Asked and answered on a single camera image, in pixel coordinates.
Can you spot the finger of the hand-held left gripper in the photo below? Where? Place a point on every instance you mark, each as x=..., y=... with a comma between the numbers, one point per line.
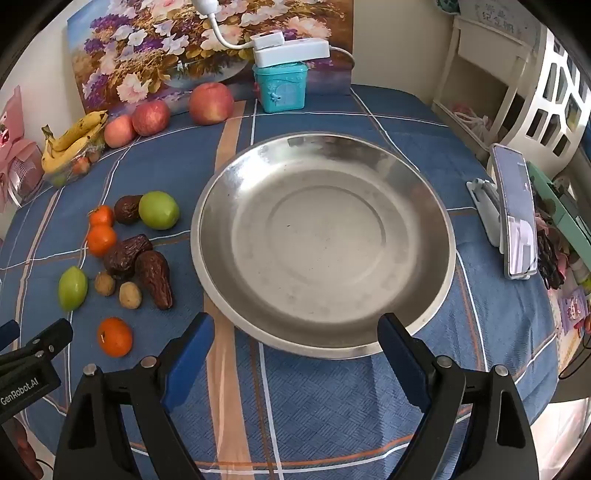
x=51, y=334
x=7, y=334

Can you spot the green box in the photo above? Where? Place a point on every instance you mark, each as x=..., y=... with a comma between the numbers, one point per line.
x=558, y=203

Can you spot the pale pink apple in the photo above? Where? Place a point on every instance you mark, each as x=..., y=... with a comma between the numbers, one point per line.
x=119, y=131

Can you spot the small mandarin orange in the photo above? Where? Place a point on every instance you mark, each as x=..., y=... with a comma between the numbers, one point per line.
x=101, y=216

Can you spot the white plastic bag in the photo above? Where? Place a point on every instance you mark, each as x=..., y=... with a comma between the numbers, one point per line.
x=471, y=120

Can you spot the large red apple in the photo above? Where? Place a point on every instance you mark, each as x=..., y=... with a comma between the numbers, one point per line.
x=211, y=103

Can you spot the walnut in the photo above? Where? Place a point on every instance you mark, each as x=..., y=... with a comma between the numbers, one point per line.
x=105, y=283

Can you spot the floral painting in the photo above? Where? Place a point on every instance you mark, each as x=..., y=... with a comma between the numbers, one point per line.
x=138, y=55

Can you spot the clear bowl of small fruit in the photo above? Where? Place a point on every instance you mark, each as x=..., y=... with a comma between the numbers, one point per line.
x=81, y=167

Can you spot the white gooseneck plug lamp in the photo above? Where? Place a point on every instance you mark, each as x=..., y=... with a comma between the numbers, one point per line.
x=268, y=40

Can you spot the large green jujube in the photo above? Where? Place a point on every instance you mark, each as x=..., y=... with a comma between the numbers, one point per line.
x=159, y=210

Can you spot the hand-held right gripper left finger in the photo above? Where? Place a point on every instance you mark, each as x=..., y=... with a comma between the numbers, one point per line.
x=191, y=355

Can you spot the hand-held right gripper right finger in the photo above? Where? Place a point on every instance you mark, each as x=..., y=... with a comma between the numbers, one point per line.
x=401, y=355

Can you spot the banana bunch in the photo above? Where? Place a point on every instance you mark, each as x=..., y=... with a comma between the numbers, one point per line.
x=69, y=145

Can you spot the pink printed card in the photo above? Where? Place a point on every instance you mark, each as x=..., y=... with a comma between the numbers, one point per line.
x=575, y=309

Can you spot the round steel plate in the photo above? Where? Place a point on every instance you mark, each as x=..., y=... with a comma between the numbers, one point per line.
x=323, y=230

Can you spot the white power strip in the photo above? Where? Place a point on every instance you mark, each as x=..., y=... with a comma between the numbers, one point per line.
x=295, y=51

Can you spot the teal plastic box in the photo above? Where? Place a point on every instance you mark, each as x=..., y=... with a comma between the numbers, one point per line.
x=279, y=87

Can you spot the long dried date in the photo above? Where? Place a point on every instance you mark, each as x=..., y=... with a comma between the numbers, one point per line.
x=156, y=281

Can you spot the small brown longan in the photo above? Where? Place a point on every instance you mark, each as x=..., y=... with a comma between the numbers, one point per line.
x=130, y=295

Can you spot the round dried date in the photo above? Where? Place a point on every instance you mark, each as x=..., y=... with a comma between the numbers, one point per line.
x=128, y=208

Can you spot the white phone stand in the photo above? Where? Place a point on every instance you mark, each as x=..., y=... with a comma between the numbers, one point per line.
x=487, y=207

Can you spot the white shelf unit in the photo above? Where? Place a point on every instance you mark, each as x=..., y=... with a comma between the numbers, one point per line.
x=461, y=55

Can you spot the smartphone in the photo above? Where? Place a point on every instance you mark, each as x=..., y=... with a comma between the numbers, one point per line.
x=517, y=207

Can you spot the pink flower bouquet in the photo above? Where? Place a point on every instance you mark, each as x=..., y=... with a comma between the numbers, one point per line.
x=18, y=157

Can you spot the blue plaid tablecloth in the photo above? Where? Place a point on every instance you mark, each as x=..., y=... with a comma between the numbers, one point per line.
x=323, y=415

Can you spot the dark dried date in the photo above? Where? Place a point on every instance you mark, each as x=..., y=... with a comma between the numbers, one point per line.
x=124, y=258

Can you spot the black hair clip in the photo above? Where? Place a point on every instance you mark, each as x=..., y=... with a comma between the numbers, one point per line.
x=549, y=263

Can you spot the slim green jujube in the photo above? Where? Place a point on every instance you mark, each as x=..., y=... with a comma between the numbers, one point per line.
x=72, y=288

